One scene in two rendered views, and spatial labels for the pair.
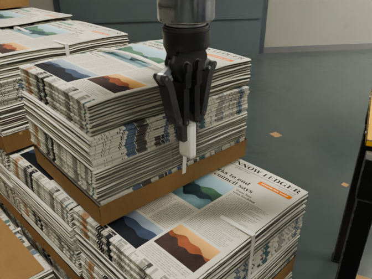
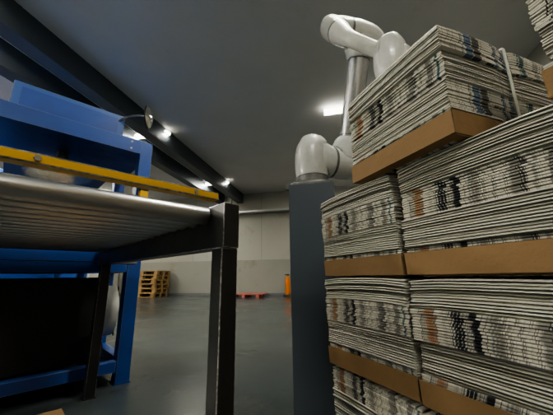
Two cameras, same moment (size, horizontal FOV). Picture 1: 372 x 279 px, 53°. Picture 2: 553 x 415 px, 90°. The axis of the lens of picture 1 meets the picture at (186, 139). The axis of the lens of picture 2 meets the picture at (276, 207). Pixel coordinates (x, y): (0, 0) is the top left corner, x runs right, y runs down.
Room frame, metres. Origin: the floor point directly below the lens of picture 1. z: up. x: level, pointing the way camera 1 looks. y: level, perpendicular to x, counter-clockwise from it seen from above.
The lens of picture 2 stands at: (1.46, -0.08, 0.61)
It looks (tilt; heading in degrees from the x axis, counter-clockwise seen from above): 14 degrees up; 201
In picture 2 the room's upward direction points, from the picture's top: 1 degrees counter-clockwise
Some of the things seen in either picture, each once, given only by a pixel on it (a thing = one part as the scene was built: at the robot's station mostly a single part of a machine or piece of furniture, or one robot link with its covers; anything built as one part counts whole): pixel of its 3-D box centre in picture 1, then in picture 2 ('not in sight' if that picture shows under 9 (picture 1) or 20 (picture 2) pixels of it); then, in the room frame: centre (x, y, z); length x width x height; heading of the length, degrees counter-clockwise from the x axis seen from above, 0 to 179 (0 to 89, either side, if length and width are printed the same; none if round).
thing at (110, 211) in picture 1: (99, 167); not in sight; (0.66, 0.18, 0.86); 0.29 x 0.16 x 0.04; 41
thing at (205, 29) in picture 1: (186, 52); not in sight; (0.60, 0.00, 1.11); 0.08 x 0.07 x 0.09; 135
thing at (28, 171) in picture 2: not in sight; (59, 173); (0.31, -2.09, 1.30); 0.55 x 0.55 x 0.03; 64
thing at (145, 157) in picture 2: not in sight; (133, 251); (0.05, -1.63, 0.78); 0.09 x 0.09 x 1.55; 64
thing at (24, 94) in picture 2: not in sight; (67, 126); (0.31, -2.08, 1.65); 0.60 x 0.45 x 0.20; 154
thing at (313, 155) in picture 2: not in sight; (313, 157); (0.21, -0.36, 1.17); 0.18 x 0.16 x 0.22; 130
